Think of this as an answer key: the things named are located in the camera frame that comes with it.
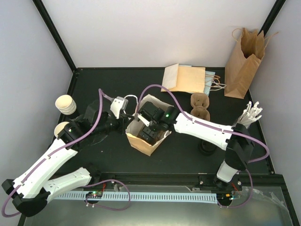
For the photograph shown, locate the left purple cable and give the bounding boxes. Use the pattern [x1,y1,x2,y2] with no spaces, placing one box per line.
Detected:
[0,88,116,217]

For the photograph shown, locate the orange paper bag white handles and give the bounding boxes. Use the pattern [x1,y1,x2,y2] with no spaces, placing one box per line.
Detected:
[124,94,172,157]

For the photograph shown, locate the right black lid stack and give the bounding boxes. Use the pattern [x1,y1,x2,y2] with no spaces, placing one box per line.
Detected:
[198,140,217,156]

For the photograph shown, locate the near white paper cup stack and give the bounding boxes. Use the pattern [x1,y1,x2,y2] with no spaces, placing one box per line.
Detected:
[54,121,69,138]

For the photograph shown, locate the tan flat paper bag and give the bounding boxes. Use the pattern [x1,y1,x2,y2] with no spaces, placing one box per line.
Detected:
[160,63,223,93]

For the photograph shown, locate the white paper cup stack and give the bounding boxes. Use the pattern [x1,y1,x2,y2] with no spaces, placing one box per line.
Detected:
[55,95,77,115]
[54,121,69,138]

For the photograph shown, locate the light blue cable duct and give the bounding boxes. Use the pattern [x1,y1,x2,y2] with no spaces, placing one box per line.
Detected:
[56,191,217,204]

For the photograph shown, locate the left black frame post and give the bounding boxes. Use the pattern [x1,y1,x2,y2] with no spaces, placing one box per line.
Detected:
[32,0,77,72]

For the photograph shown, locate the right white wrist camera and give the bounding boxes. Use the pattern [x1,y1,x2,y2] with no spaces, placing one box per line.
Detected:
[135,113,150,127]

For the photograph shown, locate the black frame post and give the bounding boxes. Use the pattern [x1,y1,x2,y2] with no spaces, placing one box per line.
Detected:
[32,0,77,72]
[258,0,286,36]

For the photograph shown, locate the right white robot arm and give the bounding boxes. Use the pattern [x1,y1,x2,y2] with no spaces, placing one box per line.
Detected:
[136,101,254,190]

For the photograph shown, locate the standing brown paper bag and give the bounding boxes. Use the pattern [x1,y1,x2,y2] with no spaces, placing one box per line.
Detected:
[224,28,277,99]

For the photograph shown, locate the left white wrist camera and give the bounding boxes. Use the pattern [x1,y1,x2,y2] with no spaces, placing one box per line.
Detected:
[110,97,128,119]

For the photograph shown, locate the light blue flat paper bag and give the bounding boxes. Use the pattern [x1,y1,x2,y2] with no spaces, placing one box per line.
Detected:
[181,64,216,97]

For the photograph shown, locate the far white paper cup stack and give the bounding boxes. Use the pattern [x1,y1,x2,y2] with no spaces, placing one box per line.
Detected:
[55,95,77,115]

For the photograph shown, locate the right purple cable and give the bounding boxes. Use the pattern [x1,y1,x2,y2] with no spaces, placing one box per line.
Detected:
[137,84,270,163]

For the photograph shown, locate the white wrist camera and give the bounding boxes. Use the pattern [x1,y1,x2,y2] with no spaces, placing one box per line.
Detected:
[135,113,150,127]
[110,97,128,119]

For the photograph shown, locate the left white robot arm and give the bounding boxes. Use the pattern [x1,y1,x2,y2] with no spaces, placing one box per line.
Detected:
[1,97,132,217]

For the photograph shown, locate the right black frame post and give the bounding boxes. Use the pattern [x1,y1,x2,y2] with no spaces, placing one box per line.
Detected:
[258,0,286,36]

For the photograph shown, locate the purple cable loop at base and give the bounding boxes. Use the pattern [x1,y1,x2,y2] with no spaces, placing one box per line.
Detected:
[82,179,131,210]

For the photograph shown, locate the white stirrer bundle in cup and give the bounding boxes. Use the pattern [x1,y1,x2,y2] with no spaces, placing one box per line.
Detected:
[233,101,263,129]

